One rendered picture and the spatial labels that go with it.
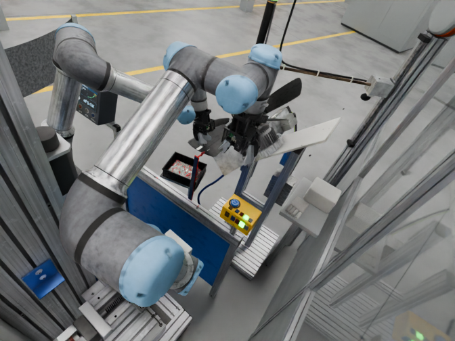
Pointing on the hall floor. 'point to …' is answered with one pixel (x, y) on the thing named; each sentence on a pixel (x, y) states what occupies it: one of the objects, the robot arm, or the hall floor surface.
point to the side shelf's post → (281, 244)
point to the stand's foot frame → (246, 258)
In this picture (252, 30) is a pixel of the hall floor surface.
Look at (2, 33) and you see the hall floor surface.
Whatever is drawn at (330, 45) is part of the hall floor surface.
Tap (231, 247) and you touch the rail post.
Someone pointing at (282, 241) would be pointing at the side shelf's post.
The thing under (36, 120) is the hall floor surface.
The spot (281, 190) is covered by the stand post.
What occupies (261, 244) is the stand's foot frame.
